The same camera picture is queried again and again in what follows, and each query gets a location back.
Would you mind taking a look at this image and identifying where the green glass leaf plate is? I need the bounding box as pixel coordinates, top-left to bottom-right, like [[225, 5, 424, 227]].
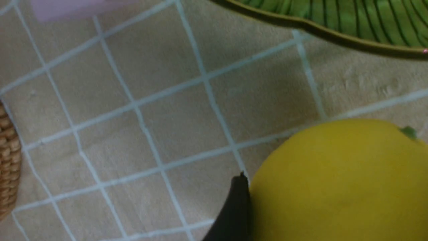
[[214, 0, 428, 61]]

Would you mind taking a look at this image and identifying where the pink foam cube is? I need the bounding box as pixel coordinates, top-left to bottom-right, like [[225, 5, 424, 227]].
[[29, 0, 137, 22]]

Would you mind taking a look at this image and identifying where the checkered beige tablecloth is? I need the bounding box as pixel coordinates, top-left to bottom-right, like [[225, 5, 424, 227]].
[[1, 0, 427, 241]]

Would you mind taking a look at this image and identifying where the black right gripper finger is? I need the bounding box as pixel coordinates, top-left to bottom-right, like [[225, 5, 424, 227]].
[[202, 172, 251, 241]]

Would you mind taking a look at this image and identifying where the woven wicker basket green lining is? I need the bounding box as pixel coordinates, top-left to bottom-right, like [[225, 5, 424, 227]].
[[0, 102, 22, 221]]

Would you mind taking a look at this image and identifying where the yellow toy lemon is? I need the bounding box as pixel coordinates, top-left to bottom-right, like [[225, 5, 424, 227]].
[[250, 118, 428, 241]]

